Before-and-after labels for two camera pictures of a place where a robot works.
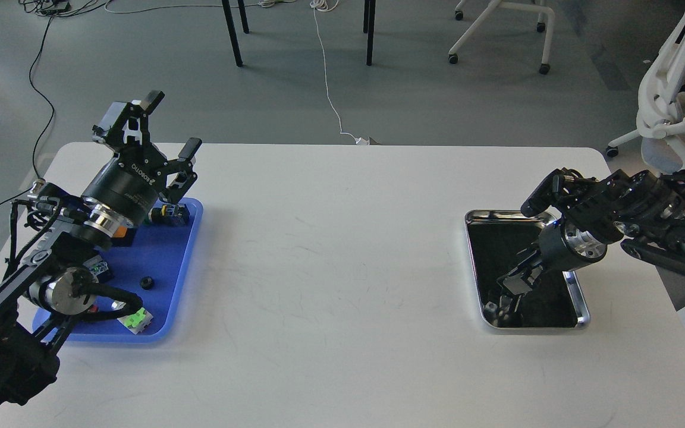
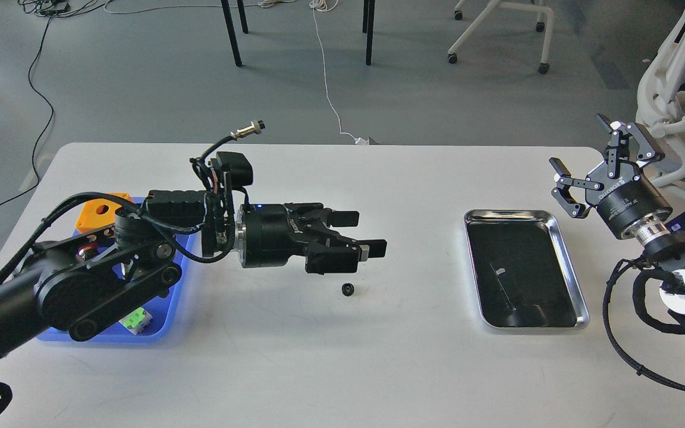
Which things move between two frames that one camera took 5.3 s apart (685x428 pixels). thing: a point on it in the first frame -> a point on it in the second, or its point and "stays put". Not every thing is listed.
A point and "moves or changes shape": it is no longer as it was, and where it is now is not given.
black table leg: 368,21 stays put
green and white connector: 137,322 stays put
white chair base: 492,6 stays put
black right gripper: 561,249 -> 624,200
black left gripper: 126,188 -> 270,235
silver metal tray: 497,239 stays put
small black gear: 147,282 moves or changes shape
